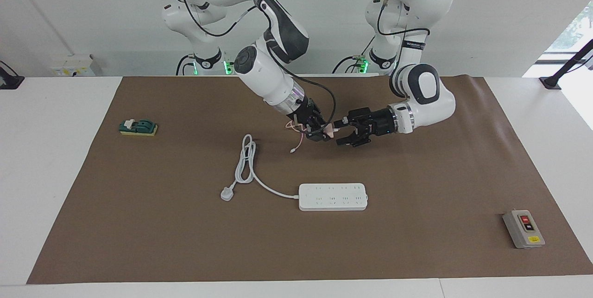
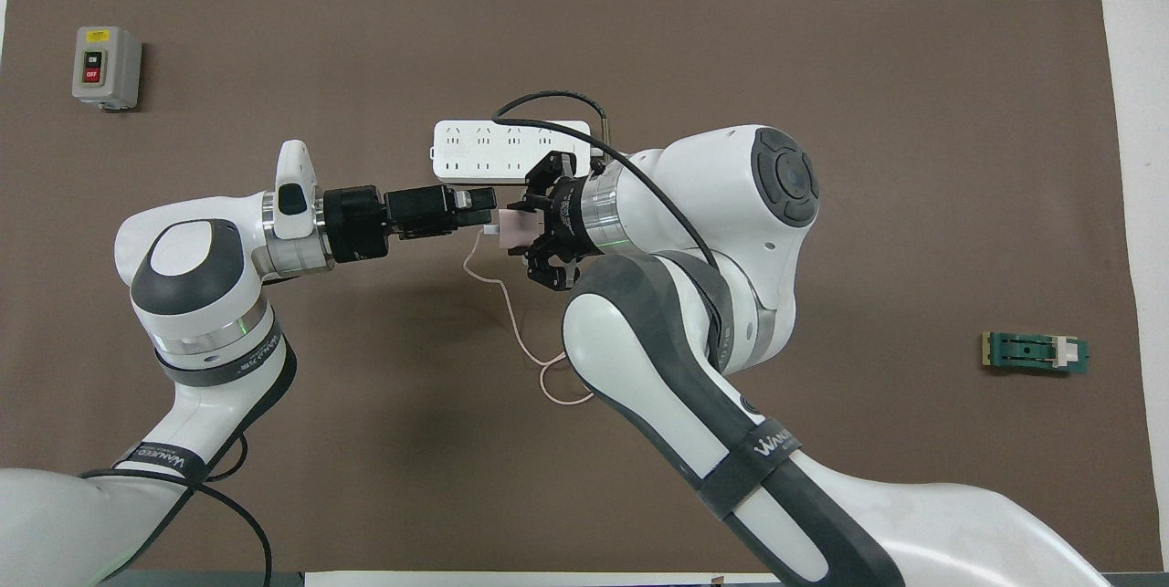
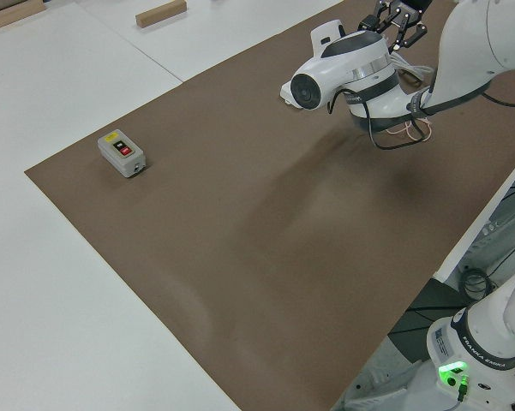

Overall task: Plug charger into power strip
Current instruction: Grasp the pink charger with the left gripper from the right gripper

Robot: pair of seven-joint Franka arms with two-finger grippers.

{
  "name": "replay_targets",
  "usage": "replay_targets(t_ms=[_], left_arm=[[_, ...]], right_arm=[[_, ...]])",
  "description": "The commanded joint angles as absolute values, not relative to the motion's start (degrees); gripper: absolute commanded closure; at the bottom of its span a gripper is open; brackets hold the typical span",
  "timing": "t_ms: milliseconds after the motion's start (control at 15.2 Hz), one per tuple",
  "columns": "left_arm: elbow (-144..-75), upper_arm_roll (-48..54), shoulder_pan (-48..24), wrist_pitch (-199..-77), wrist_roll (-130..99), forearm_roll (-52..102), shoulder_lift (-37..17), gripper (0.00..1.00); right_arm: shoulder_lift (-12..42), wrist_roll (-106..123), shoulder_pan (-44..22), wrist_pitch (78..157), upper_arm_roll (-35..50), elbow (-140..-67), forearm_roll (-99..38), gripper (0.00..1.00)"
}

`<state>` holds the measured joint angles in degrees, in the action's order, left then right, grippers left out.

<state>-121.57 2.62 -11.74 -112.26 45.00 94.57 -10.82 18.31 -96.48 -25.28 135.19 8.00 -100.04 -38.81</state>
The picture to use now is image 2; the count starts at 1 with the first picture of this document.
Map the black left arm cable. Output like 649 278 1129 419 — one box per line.
78 436 275 587

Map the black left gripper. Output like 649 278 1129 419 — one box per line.
321 185 471 264

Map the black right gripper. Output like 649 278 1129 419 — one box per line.
457 152 585 294

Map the pink charger adapter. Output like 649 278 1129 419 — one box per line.
484 208 546 250

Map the brown table mat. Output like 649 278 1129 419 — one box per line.
0 0 1163 574

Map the green knife switch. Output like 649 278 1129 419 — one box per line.
982 331 1090 378

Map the white power strip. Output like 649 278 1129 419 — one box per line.
431 120 593 185

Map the grey on-off switch box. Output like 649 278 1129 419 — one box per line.
71 26 143 110

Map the pink charging cable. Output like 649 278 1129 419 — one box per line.
461 231 595 407

